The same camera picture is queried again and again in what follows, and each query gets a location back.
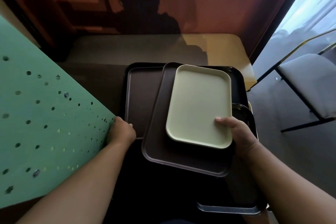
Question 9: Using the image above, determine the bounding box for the person's right hand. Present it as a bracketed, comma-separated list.
[214, 117, 260, 161]

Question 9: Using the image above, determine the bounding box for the person's left hand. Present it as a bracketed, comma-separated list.
[106, 116, 137, 148]

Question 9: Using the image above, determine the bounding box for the cream plastic tray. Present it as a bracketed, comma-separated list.
[165, 64, 233, 150]

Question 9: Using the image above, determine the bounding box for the brown plastic tray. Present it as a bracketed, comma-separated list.
[141, 62, 235, 178]

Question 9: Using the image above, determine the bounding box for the green board with punched holes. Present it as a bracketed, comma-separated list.
[0, 15, 116, 209]

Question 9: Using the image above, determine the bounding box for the person's left forearm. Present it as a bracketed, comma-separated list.
[15, 141, 135, 224]

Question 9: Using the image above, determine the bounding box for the person's right forearm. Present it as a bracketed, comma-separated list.
[236, 142, 336, 224]

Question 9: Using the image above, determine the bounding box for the small dark glossy tray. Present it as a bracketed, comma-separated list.
[232, 103, 257, 138]

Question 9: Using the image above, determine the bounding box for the large black tray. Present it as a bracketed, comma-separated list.
[123, 62, 250, 140]

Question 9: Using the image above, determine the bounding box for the beige rounded bench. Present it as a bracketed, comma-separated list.
[64, 33, 258, 92]

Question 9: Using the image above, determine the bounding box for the grey rimmed dark tray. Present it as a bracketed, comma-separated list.
[196, 200, 267, 215]

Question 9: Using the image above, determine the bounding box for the grey cushioned black-framed chair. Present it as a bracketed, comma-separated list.
[275, 53, 336, 133]

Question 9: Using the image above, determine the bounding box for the brown wooden cabinet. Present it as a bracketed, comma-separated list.
[0, 0, 124, 48]

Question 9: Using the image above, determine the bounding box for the white sheer curtain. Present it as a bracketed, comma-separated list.
[251, 0, 336, 76]

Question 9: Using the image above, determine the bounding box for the gold metal frame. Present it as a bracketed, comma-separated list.
[255, 30, 336, 81]

